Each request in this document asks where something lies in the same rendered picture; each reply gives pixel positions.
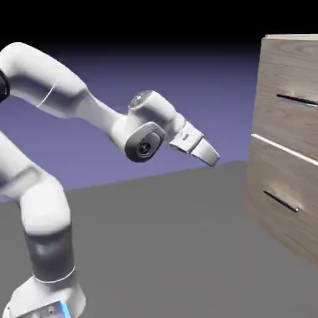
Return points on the light wood cabinet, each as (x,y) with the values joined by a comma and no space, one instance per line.
(285,154)

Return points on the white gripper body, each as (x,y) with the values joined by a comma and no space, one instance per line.
(205,152)

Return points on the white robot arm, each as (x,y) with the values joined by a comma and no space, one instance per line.
(62,92)

